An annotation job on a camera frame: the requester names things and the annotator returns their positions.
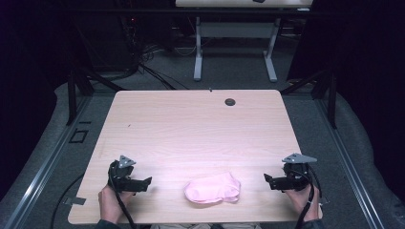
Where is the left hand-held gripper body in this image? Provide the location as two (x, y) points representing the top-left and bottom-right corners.
(107, 155), (139, 193)

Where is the aluminium floor rail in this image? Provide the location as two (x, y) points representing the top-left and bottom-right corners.
(2, 94), (94, 229)
(314, 98), (387, 229)

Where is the grey tape strip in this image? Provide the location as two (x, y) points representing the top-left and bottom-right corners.
(62, 197), (87, 206)

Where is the black metal frame stand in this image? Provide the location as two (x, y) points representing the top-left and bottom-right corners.
(65, 67), (126, 127)
(280, 68), (339, 130)

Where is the white desk with metal legs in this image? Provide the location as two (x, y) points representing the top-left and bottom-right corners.
(175, 0), (314, 83)

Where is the person's left hand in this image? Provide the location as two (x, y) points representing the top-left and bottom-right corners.
(97, 183), (138, 215)

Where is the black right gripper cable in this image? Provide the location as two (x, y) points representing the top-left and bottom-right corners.
(294, 163), (323, 229)

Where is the black cable on floor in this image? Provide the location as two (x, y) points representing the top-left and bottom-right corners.
(50, 173), (86, 229)

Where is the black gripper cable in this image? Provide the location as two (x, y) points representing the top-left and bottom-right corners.
(108, 165), (138, 229)
(294, 163), (323, 229)

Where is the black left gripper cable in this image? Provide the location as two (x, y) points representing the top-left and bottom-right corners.
(108, 165), (138, 229)

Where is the bundle of black floor cables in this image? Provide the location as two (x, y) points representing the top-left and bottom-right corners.
(120, 15), (192, 92)

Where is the pink sock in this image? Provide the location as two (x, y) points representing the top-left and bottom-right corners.
(183, 171), (242, 205)

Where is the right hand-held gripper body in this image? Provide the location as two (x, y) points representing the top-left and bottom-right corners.
(281, 153), (319, 193)

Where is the person's right hand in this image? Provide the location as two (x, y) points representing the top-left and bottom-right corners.
(282, 183), (321, 213)

